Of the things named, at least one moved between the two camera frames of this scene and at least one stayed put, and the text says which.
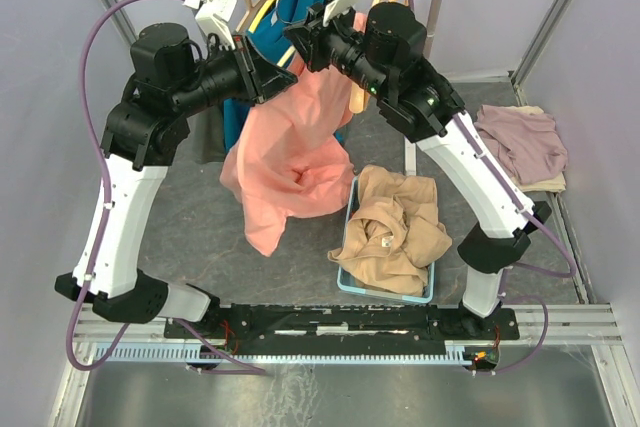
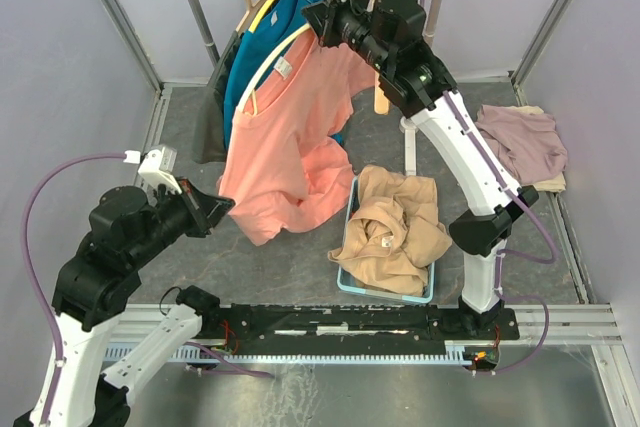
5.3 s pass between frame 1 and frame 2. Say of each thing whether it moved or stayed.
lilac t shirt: stayed
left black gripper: moved
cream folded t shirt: stayed
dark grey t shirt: stayed
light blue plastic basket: stayed
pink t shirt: moved
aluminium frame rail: stayed
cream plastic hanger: moved
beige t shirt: stayed
